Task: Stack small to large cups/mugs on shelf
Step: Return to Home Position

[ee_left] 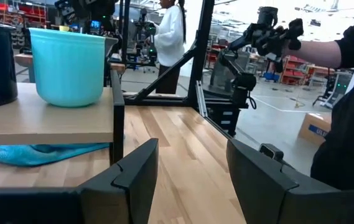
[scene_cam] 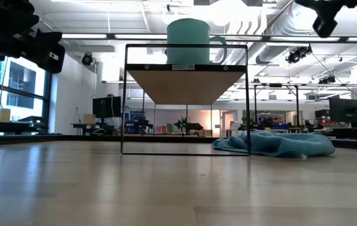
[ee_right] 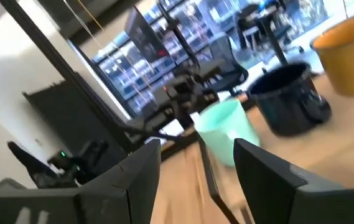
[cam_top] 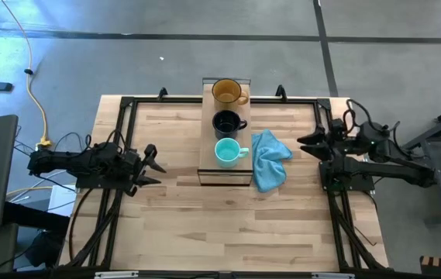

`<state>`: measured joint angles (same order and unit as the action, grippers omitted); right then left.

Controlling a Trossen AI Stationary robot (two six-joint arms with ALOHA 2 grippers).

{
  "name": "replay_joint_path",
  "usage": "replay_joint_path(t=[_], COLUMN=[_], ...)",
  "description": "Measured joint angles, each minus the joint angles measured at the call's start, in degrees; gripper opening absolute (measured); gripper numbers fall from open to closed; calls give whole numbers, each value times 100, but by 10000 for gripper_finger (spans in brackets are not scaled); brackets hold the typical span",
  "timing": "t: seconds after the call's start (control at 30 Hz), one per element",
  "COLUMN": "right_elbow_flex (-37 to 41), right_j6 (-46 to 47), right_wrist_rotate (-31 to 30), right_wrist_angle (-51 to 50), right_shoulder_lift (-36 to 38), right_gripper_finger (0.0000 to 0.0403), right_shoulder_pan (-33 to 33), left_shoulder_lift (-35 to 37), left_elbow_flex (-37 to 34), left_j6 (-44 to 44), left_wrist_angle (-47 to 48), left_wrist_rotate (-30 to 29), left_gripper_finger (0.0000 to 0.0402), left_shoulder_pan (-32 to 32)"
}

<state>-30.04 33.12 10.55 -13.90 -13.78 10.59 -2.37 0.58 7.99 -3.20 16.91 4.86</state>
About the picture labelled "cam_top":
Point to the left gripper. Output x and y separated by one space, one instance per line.
131 166

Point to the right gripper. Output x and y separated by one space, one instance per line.
338 137

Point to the turquoise ceramic mug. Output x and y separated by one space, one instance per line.
228 153

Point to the black speckled enamel mug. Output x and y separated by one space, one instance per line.
226 126

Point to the mustard yellow mug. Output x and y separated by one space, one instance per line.
226 91

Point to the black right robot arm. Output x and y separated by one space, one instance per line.
390 170

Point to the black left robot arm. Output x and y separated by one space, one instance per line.
69 160

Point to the blue microfibre cloth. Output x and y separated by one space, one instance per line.
268 162

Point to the black table clamp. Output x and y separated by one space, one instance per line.
162 94
281 93

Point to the white paper sheet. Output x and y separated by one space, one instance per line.
61 201

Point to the black frame wooden shelf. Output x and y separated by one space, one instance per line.
206 155

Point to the black table frame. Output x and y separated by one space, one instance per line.
177 100

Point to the silver metal bracket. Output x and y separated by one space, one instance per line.
332 275
115 274

